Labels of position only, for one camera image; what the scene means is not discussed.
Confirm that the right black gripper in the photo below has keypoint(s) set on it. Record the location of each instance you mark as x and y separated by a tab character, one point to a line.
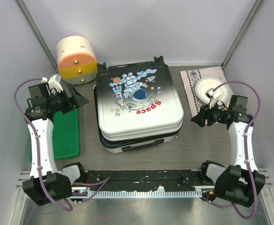
199	119

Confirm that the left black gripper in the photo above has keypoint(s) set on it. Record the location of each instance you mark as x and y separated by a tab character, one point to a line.
79	100

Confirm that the white black space suitcase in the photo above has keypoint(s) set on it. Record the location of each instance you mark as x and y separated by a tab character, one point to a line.
137	105

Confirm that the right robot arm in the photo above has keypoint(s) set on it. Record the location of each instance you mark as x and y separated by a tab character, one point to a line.
240	182

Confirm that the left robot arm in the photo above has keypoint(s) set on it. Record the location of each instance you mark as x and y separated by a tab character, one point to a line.
46	184

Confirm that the white paper plate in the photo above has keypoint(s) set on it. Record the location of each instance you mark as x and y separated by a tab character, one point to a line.
204	84

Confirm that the green plastic tray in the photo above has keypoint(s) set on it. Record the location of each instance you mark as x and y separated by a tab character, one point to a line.
65	136

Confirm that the round mini drawer cabinet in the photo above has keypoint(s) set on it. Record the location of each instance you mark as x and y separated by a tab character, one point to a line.
77	63

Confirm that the patterned placemat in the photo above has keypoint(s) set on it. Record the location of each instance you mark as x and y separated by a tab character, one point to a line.
191	77

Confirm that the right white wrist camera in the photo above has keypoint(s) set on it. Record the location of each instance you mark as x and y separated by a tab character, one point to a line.
214	96

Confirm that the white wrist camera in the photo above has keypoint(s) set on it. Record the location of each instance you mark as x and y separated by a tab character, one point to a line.
54	83
214	96

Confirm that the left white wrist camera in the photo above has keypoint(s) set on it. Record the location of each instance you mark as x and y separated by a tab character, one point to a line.
54	83

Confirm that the white slotted cable duct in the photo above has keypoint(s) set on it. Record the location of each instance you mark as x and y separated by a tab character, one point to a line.
159	193

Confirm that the aluminium rail frame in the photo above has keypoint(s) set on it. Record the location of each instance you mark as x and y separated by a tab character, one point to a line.
141	182

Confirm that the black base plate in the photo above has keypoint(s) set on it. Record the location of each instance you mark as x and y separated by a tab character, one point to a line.
141	179

